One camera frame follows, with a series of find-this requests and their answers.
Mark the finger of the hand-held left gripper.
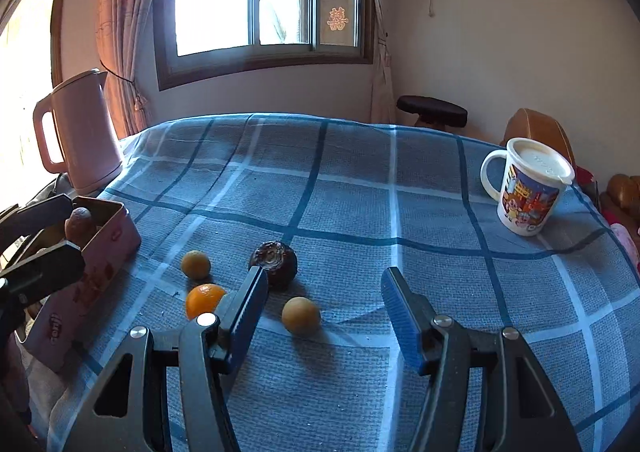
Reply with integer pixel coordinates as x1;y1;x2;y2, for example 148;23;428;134
0;239;87;333
0;195;74;247

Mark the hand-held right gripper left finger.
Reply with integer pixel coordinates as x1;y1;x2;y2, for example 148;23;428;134
61;265;271;452

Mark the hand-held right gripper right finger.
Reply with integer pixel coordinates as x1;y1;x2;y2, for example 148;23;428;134
380;266;583;452

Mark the brown oval fruit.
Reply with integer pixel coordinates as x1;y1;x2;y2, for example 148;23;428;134
65;208;98;243

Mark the pink metal tin box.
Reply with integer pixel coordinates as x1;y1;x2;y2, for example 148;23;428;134
15;197;142;374

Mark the dark brown round fruit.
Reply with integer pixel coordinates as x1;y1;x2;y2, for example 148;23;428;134
249;241;299;290

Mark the small orange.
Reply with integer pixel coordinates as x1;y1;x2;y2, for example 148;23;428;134
185;283;228;320

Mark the small yellow round fruit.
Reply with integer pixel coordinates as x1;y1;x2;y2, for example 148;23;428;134
281;297;321;336
181;251;211;279

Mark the pink electric kettle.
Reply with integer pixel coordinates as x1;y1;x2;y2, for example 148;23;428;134
32;70;125;196

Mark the blue plaid tablecloth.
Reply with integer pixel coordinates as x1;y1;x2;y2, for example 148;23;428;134
20;113;640;452

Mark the white sheer curtain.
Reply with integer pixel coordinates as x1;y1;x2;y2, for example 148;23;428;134
0;0;61;198

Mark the white cartoon print mug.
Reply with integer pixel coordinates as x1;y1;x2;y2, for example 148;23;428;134
480;137;576;237

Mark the black round stool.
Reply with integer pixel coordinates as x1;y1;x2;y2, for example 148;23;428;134
396;95;469;132

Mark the pink patterned curtain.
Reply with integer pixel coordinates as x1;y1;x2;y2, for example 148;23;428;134
95;0;181;138

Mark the pink cloth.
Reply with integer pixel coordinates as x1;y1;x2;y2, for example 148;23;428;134
607;222;640;278

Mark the beige curtain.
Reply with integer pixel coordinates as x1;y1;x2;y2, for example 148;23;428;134
362;0;398;125

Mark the brown rounded cushion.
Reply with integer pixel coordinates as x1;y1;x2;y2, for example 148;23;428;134
602;173;640;218

